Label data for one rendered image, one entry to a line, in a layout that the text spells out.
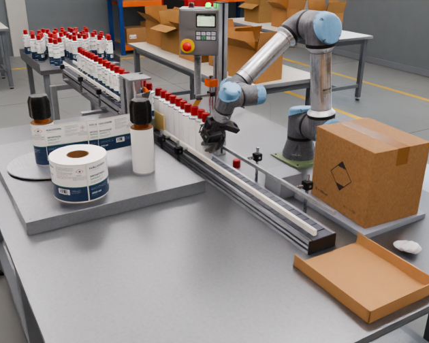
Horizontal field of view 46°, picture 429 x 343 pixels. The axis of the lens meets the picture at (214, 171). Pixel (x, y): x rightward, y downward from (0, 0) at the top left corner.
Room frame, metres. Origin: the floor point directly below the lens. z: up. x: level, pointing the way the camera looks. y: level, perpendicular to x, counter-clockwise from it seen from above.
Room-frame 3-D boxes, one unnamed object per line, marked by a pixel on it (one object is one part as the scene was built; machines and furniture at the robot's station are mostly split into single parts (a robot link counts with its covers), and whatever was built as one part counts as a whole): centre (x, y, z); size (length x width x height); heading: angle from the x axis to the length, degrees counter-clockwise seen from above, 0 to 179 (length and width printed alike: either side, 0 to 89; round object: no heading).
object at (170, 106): (2.26, 0.19, 0.98); 0.05 x 0.05 x 0.20
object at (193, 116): (2.08, 0.09, 0.98); 0.05 x 0.05 x 0.20
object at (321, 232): (2.07, 0.08, 0.86); 1.65 x 0.08 x 0.04; 31
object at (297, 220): (1.80, -0.03, 0.91); 1.07 x 0.01 x 0.02; 31
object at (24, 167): (1.92, 0.69, 0.89); 0.31 x 0.31 x 0.01
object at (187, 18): (2.21, 0.06, 1.38); 0.17 x 0.10 x 0.19; 86
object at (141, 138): (1.86, 0.28, 1.03); 0.09 x 0.09 x 0.30
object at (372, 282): (1.21, -0.43, 0.85); 0.30 x 0.26 x 0.04; 31
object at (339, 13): (6.33, -1.29, 0.97); 0.44 x 0.42 x 0.37; 117
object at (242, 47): (3.96, -0.31, 0.97); 0.51 x 0.42 x 0.37; 125
